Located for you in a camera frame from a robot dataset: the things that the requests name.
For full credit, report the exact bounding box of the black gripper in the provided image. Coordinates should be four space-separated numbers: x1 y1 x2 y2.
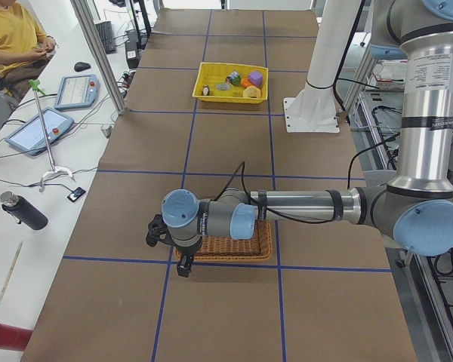
176 241 201 278

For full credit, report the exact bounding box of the yellow tape roll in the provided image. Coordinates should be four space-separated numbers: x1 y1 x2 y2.
215 82 232 93

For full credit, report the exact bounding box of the brown wicker basket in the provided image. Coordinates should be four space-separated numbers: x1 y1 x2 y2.
194 221 273 262

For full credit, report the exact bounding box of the yellow woven basket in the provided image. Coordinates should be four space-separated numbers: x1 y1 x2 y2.
192 62 269 104

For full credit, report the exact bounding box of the small black device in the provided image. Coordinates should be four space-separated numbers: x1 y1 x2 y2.
67 187 86 203

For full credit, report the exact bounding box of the black water bottle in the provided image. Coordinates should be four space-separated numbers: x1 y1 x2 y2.
0 191 48 230

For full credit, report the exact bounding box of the panda figurine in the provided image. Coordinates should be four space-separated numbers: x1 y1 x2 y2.
202 85 210 96

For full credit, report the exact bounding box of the toy croissant bread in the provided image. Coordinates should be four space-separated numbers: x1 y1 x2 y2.
242 85 261 99

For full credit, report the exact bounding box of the red cylinder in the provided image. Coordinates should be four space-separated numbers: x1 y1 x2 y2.
0 324 32 351

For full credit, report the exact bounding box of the orange toy carrot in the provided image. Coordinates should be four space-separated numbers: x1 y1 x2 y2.
241 78 253 87

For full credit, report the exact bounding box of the small black can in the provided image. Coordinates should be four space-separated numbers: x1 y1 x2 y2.
226 71 242 86

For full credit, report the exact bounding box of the lower teach pendant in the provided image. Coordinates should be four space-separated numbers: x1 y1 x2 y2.
5 107 74 156

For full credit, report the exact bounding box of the teach pendant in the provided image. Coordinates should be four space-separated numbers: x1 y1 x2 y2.
54 75 100 111
5 107 74 156

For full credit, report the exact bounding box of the purple foam cube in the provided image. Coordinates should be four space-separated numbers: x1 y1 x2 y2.
248 70 263 88

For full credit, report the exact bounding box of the upper teach pendant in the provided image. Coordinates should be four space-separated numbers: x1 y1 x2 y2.
54 75 100 111

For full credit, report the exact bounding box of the black computer mouse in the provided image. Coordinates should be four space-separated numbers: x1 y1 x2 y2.
74 62 91 72

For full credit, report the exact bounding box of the metal reacher grabber tool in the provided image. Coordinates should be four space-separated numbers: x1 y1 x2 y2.
28 79 75 192

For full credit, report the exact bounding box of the black keyboard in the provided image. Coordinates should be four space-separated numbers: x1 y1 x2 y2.
95 21 116 54

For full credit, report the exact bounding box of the person in yellow shirt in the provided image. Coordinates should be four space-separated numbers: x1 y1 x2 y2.
0 1 57 98

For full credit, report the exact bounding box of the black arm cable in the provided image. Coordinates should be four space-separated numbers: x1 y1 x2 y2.
213 161 350 223

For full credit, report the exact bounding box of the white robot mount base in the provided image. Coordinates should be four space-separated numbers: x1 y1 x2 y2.
283 0 364 133

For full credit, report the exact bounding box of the aluminium frame post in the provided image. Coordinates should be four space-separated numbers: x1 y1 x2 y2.
70 0 126 115

